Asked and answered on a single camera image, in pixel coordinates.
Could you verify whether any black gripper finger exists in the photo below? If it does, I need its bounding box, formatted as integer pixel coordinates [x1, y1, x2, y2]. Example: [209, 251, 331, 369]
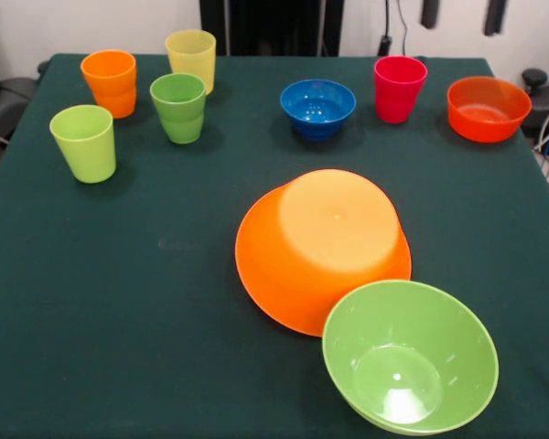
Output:
[420, 0, 441, 30]
[482, 0, 509, 37]

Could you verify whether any blue bowl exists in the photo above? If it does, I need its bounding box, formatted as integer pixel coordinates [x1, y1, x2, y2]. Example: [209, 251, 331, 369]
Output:
[279, 79, 357, 141]

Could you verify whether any large orange bowl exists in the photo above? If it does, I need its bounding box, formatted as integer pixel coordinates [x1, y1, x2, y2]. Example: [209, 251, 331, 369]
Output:
[234, 168, 413, 338]

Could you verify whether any large light green bowl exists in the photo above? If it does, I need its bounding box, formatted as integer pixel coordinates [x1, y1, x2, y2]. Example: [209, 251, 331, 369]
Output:
[321, 279, 501, 436]

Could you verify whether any red cup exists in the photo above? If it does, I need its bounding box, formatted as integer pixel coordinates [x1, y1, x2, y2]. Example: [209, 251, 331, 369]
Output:
[372, 55, 429, 125]

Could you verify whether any small red-orange bowl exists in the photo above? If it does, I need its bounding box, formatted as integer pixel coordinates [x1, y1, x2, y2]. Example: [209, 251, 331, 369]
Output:
[446, 75, 533, 145]

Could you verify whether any yellow cup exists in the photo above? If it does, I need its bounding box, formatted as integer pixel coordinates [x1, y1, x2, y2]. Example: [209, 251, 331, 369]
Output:
[164, 28, 218, 96]

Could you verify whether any orange cup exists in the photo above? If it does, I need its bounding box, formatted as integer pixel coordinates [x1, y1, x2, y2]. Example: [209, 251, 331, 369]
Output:
[80, 49, 138, 120]

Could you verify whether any lime green cup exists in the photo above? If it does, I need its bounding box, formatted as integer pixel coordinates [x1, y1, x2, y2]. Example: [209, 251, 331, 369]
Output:
[48, 103, 118, 185]

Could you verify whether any dark green tablecloth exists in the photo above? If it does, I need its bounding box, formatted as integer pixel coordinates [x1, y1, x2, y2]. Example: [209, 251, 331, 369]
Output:
[0, 53, 549, 439]

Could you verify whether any black hanging cable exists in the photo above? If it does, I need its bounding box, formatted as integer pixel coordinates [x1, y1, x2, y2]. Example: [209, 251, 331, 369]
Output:
[377, 0, 411, 59]

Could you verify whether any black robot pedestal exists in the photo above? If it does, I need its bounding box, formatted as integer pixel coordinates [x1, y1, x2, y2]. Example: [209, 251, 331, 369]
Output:
[199, 0, 344, 57]

